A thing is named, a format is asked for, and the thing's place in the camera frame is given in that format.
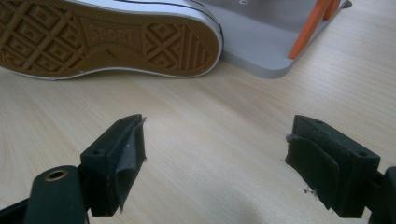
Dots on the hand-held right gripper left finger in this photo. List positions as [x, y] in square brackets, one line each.
[102, 168]

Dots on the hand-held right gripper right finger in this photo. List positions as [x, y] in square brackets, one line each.
[342, 168]

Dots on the black and white canvas sneaker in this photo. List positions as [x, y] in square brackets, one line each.
[93, 40]

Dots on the grey shoe rack orange posts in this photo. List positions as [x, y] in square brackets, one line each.
[255, 46]

